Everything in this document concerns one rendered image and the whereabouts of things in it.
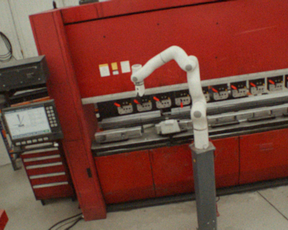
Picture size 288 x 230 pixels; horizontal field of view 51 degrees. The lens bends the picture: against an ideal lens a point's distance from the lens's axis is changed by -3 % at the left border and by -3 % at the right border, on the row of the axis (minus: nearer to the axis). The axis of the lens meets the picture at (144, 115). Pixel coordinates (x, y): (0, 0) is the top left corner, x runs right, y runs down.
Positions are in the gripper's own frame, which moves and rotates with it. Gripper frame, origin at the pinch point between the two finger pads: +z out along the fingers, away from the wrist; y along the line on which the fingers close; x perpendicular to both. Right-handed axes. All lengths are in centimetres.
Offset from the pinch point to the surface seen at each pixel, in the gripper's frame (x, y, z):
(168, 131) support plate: -14, 24, 48
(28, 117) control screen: 85, -49, -3
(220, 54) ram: -59, 74, -14
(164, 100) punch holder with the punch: -6, 45, 26
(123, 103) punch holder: 34, 30, 23
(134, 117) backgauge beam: 37, 58, 57
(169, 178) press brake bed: -10, 24, 112
